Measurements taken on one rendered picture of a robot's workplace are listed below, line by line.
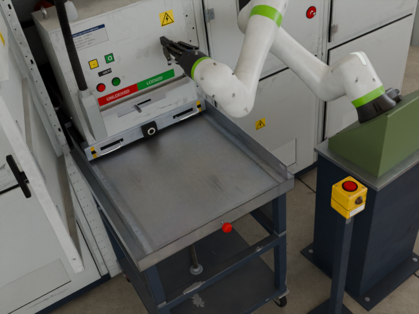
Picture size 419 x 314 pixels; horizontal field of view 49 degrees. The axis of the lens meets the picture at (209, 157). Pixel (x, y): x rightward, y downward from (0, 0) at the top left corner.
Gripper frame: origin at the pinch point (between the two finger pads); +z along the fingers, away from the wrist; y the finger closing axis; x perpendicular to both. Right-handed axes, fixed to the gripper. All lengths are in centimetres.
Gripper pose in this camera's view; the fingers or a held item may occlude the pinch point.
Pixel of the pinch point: (166, 43)
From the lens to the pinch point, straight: 172.9
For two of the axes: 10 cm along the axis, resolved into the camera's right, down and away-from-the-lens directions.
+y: 8.4, -4.2, 3.4
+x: -1.1, -7.6, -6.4
